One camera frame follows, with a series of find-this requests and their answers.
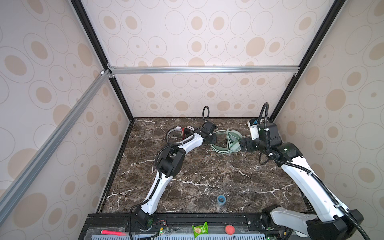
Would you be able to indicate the red ball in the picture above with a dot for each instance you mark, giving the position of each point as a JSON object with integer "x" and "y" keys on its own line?
{"x": 230, "y": 230}

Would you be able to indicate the blue tape roll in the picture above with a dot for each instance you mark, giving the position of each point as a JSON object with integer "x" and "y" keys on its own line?
{"x": 221, "y": 200}

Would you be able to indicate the black white headphones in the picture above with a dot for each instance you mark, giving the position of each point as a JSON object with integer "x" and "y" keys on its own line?
{"x": 187, "y": 134}

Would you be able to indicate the pink marker pen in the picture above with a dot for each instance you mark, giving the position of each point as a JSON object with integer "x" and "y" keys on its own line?
{"x": 114, "y": 233}

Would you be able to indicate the diagonal aluminium frame bar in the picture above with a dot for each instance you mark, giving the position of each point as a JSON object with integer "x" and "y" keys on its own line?
{"x": 24, "y": 180}

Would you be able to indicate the horizontal aluminium frame bar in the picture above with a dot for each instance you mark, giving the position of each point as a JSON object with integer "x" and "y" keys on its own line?
{"x": 178, "y": 70}

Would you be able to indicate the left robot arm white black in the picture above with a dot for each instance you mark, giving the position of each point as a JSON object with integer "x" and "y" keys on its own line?
{"x": 168, "y": 162}

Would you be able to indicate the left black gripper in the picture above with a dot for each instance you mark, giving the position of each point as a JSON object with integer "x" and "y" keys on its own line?
{"x": 214, "y": 139}

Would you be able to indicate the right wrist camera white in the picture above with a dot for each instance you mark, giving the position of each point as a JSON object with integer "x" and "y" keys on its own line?
{"x": 254, "y": 130}

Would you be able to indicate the green snack packet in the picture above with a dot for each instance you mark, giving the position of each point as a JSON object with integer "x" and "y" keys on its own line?
{"x": 200, "y": 230}

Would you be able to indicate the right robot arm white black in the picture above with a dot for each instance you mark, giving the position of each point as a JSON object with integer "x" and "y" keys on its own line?
{"x": 331, "y": 219}

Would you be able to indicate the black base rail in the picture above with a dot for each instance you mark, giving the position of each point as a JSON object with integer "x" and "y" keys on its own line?
{"x": 178, "y": 226}

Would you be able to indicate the mint green headphones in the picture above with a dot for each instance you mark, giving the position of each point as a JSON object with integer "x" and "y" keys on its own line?
{"x": 231, "y": 142}

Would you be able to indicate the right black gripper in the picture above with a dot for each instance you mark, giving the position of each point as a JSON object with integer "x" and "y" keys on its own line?
{"x": 249, "y": 141}

